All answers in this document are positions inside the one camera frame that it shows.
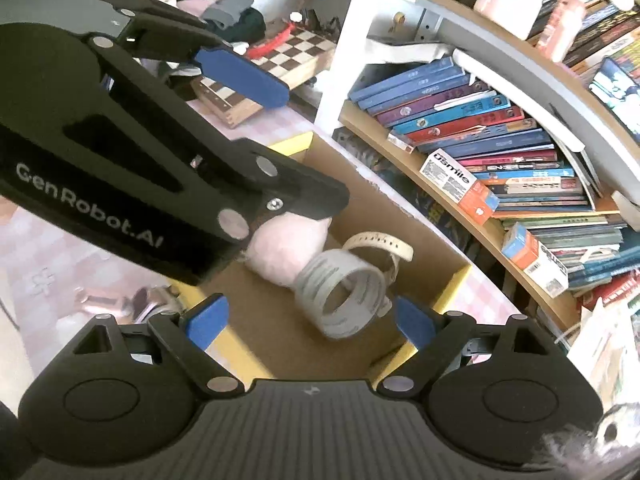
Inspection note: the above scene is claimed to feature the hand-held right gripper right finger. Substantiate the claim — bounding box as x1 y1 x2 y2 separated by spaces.
375 296 568 401

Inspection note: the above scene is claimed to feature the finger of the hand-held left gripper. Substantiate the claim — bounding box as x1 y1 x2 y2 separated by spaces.
70 0 292 109
30 40 349 243

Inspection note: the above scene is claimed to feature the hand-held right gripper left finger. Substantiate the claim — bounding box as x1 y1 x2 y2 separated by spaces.
47 294 248 398

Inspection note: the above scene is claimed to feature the pink plush toy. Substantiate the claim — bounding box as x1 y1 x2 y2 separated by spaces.
242 212 333 291

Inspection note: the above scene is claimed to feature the yellow cardboard box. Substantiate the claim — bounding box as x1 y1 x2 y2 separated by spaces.
170 131 473 381

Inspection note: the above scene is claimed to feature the red stick with white ball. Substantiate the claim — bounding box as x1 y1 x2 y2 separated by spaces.
245 22 296 61

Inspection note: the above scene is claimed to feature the wooden chess board box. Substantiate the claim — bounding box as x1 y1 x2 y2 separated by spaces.
190 22 337 128

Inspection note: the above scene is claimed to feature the pile of clothes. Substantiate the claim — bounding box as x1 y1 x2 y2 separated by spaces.
155 0 268 43

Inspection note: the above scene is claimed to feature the white bookshelf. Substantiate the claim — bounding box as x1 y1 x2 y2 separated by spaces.
312 0 640 341

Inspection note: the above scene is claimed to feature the orange blue white box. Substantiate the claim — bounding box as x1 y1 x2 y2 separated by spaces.
501 222 570 298

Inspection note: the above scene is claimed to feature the long orange white box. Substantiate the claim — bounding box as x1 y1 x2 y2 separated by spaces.
419 149 501 226

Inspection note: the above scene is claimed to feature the row of leaning books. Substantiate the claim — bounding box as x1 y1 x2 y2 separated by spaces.
347 55 640 311

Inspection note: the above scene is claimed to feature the white flat device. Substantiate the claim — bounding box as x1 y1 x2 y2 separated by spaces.
365 42 453 66

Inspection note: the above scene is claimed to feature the stack of papers and books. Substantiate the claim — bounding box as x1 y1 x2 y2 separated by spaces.
565 300 640 411

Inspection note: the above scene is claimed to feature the grey fuzzy cloth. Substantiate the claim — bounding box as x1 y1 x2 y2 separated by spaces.
540 400 640 480

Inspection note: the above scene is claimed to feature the pink lotion bottle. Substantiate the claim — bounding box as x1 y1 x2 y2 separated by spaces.
537 0 591 61

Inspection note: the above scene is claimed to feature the row of upright books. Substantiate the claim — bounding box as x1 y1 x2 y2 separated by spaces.
525 0 640 136

